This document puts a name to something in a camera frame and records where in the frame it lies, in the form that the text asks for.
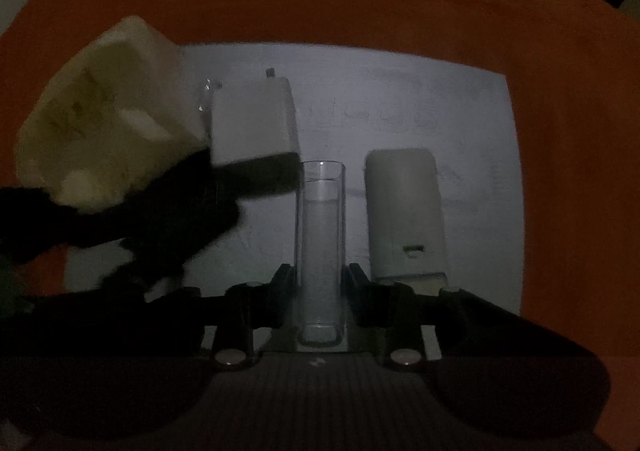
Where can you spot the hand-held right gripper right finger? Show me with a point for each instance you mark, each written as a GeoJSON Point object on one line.
{"type": "Point", "coordinates": [354, 291]}

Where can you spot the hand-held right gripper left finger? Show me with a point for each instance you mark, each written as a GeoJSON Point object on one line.
{"type": "Point", "coordinates": [286, 291]}

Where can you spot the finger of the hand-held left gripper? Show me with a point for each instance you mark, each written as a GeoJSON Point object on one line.
{"type": "Point", "coordinates": [265, 176]}

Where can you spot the white power adapter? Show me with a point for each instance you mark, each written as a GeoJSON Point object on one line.
{"type": "Point", "coordinates": [250, 121]}

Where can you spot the clear glass tube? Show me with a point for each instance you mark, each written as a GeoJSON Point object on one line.
{"type": "Point", "coordinates": [320, 241]}
{"type": "Point", "coordinates": [205, 96]}

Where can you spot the cream storage box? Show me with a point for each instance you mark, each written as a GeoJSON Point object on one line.
{"type": "Point", "coordinates": [90, 96]}

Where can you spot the white power bank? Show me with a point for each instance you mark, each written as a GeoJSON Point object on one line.
{"type": "Point", "coordinates": [400, 201]}

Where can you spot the white mat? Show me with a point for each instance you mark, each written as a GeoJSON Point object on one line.
{"type": "Point", "coordinates": [400, 96]}

